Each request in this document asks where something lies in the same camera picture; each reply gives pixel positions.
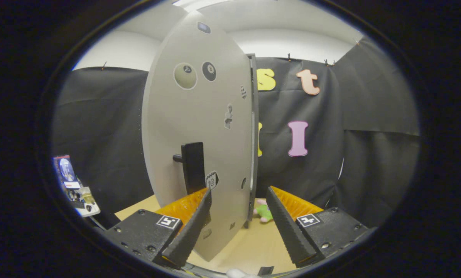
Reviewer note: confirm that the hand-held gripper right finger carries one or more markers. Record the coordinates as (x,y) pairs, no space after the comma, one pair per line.
(286,227)

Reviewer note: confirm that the green and pink plush toy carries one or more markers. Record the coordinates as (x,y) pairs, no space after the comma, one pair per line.
(264,212)

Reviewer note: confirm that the black backdrop cloth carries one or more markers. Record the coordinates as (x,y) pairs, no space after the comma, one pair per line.
(369,116)

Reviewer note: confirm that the long ceiling light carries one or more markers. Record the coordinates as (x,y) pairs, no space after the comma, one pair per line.
(199,3)

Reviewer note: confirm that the grey shoe cabinet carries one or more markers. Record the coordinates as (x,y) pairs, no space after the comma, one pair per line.
(255,135)

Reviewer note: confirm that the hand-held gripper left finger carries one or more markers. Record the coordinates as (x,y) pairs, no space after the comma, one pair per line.
(189,227)

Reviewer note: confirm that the blue printed box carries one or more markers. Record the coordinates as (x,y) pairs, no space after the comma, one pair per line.
(66,170)

